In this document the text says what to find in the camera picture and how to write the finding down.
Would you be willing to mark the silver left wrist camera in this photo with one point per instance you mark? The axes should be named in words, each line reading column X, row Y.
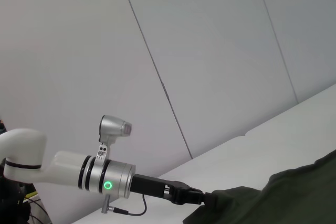
column 113, row 127

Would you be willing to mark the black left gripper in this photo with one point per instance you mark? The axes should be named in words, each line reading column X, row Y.
column 157, row 187

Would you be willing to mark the dark green shirt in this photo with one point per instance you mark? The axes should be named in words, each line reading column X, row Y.
column 275, row 200

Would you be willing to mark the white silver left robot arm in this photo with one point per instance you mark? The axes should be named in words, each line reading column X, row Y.
column 65, row 171

